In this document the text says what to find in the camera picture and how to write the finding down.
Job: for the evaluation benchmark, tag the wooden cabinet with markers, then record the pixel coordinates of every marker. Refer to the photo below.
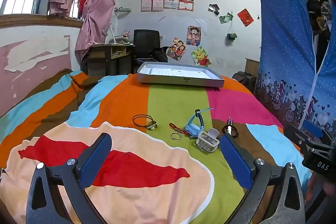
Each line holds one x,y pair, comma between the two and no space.
252,64

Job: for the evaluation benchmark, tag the green wall photos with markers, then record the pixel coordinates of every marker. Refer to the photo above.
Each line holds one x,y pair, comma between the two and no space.
226,18

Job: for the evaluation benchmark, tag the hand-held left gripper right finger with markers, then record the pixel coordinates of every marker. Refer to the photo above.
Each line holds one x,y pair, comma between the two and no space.
235,161

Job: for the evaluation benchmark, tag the red square paper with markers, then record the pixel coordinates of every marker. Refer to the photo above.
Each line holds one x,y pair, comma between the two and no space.
245,17

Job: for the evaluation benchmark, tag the blue fabric wardrobe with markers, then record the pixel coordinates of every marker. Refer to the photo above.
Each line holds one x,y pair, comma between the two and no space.
286,50

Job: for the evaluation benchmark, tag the blue wrist watch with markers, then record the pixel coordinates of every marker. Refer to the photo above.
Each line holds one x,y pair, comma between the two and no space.
197,123

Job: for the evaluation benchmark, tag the yellow bear poster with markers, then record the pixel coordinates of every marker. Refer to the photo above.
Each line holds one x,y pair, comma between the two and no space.
201,56

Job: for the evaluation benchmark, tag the small green hanging bag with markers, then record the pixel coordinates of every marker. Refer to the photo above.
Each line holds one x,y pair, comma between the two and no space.
232,36

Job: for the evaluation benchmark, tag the white hair claw clip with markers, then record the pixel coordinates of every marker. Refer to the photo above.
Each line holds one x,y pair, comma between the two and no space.
208,142

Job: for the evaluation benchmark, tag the dark wooden desk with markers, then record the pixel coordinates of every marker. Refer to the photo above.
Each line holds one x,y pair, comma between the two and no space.
105,56

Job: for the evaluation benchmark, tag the cartoon family poster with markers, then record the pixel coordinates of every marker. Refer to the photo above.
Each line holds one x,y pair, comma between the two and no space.
176,49

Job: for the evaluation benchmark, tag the black office chair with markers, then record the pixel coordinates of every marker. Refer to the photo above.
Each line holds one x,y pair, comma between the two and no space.
145,41

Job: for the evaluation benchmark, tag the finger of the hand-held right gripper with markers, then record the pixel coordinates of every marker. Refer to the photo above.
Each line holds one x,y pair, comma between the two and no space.
295,134
312,128

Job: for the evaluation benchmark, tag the anime character poster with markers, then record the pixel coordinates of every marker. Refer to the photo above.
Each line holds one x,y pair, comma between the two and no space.
193,35

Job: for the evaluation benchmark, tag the dark suitcase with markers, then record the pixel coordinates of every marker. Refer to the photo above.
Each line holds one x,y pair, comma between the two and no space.
244,80

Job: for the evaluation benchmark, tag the wooden window sill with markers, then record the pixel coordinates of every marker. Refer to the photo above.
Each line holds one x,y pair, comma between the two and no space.
39,20

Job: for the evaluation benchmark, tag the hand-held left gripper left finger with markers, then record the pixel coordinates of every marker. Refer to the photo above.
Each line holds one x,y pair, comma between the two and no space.
95,158

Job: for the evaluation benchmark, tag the large pink curtain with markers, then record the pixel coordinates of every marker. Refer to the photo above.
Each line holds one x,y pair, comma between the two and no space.
98,3

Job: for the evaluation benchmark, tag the dark wall photos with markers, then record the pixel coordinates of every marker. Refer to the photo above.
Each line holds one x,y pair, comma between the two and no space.
214,8

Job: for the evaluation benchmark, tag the colourful patchwork blanket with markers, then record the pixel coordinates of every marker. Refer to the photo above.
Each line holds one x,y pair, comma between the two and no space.
162,106

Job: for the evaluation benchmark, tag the black and white hair clip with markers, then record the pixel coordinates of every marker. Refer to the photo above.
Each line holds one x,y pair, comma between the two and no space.
230,122

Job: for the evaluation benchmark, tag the grey shallow tray box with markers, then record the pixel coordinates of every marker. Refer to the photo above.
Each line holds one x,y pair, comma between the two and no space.
181,74

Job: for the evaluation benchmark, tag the white desk lamp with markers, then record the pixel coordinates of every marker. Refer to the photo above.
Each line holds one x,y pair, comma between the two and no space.
111,33

